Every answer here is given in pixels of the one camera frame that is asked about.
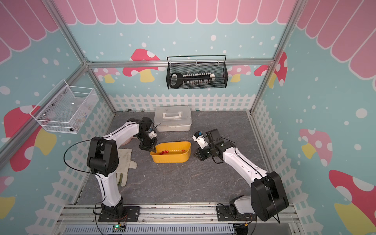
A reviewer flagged black wire wall basket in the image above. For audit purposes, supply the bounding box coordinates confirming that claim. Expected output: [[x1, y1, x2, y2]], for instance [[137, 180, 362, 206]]
[[166, 55, 229, 90]]

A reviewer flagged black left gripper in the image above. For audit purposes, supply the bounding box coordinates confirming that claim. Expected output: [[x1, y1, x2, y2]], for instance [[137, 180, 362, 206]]
[[135, 131, 157, 152]]

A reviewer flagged white lidded plastic box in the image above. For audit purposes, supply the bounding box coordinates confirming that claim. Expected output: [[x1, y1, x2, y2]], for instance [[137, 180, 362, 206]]
[[154, 106, 192, 132]]

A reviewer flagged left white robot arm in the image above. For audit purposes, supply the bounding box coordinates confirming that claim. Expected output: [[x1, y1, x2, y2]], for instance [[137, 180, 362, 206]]
[[87, 117, 157, 219]]

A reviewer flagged white work glove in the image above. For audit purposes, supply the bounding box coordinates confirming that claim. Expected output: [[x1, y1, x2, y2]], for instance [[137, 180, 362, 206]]
[[116, 149, 137, 187]]

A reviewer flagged small green circuit board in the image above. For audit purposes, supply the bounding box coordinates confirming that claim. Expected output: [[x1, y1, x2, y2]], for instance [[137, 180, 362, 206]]
[[112, 225, 126, 233]]

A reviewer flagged white wire wall basket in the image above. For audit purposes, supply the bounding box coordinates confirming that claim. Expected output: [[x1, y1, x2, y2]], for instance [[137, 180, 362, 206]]
[[29, 80, 99, 134]]

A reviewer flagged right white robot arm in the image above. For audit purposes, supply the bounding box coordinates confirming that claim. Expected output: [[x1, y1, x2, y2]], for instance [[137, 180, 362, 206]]
[[193, 129, 289, 222]]

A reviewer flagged yellow plastic storage box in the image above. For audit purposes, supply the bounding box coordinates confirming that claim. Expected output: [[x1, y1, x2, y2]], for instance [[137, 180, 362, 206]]
[[150, 142, 192, 164]]

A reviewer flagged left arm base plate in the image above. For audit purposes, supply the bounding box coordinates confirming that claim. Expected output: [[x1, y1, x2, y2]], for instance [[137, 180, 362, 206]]
[[98, 206, 141, 223]]

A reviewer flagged black socket set holder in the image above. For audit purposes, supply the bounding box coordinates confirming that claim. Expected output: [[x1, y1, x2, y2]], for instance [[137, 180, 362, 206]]
[[167, 72, 215, 89]]

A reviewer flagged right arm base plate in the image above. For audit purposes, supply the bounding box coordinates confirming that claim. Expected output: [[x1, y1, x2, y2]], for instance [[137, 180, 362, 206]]
[[215, 203, 257, 222]]

